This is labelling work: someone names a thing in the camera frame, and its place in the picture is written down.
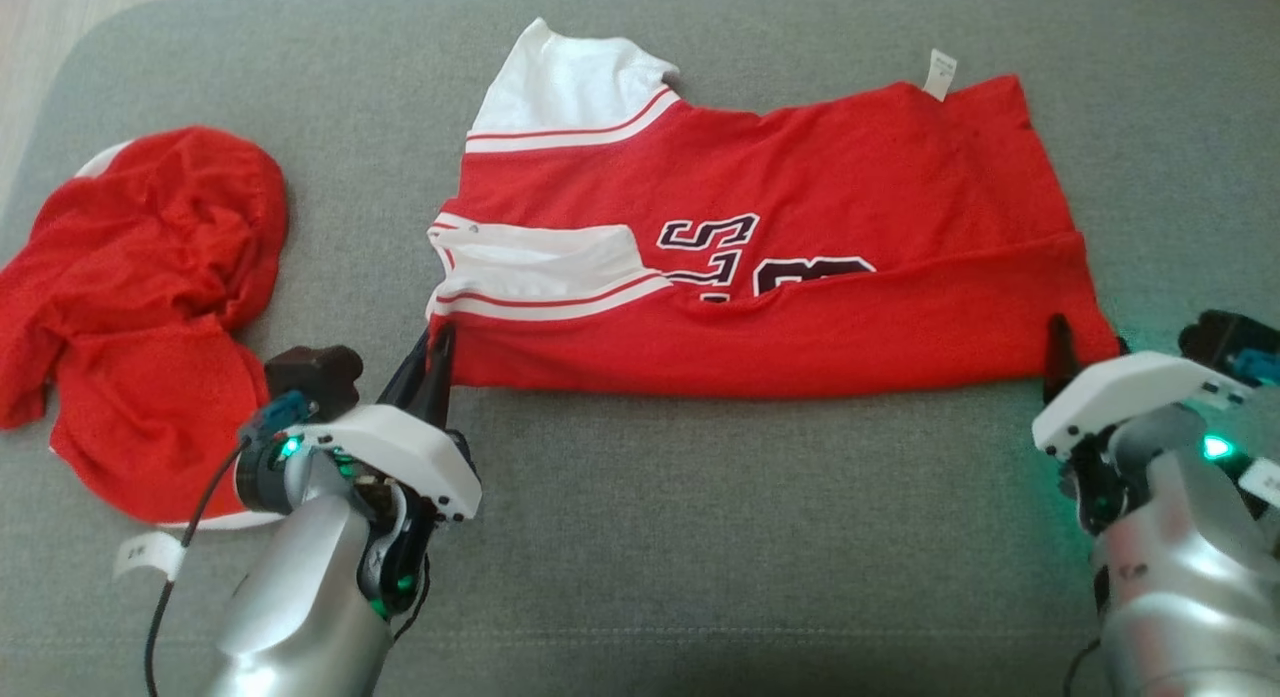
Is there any white left cable label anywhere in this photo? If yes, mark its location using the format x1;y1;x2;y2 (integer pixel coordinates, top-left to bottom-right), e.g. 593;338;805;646
113;531;187;582

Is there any red white baseball jersey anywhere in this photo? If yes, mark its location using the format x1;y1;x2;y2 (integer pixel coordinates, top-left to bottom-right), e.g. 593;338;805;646
425;17;1123;399

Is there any grey fabric sofa seat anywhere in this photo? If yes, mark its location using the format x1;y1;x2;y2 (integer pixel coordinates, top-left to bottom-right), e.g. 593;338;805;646
0;0;1280;697

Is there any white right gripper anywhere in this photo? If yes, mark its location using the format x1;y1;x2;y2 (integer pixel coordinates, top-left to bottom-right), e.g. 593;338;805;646
1032;315;1251;458

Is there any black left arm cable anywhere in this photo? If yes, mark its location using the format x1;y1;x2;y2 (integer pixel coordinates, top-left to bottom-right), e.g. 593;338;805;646
144;437;253;697

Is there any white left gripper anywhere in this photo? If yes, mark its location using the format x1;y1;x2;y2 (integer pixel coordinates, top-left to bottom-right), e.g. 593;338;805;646
290;322;483;523

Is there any red mesh shorts white trim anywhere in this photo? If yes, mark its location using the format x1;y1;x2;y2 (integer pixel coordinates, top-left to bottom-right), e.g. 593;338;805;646
0;126;290;532

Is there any teal left cable connector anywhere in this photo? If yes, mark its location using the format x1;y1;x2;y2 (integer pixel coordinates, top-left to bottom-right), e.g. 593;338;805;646
238;391;312;444

